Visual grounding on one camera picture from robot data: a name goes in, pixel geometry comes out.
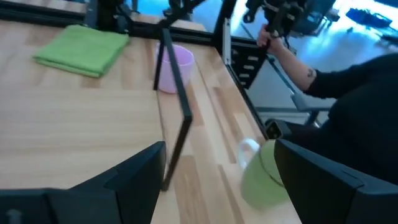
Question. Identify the wooden shelf with black legs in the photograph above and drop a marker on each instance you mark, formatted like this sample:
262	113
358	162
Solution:
93	140

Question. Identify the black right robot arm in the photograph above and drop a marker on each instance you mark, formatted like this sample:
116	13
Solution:
105	12

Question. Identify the pink plastic cup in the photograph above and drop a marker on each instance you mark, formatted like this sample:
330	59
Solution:
187	65

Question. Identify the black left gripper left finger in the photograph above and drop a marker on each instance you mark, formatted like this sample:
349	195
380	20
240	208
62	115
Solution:
93	202

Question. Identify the green folded cloth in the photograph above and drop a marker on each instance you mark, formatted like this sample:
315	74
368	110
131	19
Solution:
81	49

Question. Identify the green ribbed mug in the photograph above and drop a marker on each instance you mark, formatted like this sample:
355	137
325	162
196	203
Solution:
258	186

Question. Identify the person's forearm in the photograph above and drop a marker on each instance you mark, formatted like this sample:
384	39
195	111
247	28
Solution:
293	67

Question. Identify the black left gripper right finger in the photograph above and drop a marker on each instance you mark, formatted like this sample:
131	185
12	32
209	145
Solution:
326	193

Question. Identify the person's hand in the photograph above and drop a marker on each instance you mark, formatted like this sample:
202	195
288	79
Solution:
270	42

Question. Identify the grey metal stand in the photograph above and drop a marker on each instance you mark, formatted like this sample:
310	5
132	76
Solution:
304	104

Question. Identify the person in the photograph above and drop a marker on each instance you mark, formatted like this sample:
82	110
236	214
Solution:
367	118

